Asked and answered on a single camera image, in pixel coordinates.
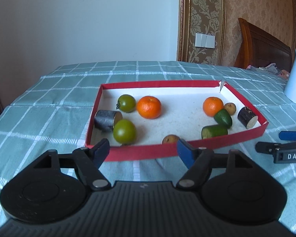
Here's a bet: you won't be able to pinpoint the gold framed wallpaper panel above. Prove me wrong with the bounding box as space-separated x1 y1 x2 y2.
177 0 226 65

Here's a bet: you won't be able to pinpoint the white wall switch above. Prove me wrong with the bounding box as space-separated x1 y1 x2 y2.
195 33 215 49

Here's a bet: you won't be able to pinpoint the green plaid tablecloth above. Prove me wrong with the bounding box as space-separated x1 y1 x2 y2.
0 61 296 233

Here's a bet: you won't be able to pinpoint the pink grey clothes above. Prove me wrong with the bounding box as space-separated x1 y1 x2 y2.
246 63 290 80

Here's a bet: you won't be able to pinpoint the red cardboard box lid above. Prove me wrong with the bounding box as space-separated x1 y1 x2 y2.
85 80 268 162

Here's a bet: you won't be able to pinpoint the green tomato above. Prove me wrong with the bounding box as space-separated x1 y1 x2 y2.
113 119 137 145
116 94 136 113

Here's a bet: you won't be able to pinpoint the wooden headboard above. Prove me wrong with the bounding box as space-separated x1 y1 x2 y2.
234 18 292 72

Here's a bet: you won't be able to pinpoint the orange tangerine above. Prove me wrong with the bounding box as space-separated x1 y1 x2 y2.
136 96 162 119
203 96 224 117

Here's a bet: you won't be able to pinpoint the green cucumber piece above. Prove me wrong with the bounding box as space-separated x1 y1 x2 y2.
213 109 232 128
200 125 228 139

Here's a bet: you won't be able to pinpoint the brown longan fruit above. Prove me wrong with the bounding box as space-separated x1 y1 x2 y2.
224 103 237 116

